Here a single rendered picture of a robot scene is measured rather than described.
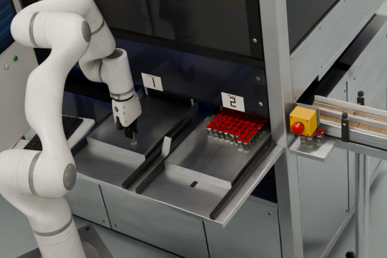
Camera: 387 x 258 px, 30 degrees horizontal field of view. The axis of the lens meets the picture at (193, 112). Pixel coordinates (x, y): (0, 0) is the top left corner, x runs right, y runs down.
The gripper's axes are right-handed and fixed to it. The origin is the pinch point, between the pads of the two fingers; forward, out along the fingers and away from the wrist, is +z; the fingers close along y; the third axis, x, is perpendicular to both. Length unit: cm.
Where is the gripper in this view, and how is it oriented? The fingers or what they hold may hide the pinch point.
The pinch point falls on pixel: (131, 131)
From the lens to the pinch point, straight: 254.1
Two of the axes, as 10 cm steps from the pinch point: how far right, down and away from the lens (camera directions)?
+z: 1.3, 8.1, 5.7
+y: 5.4, -5.4, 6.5
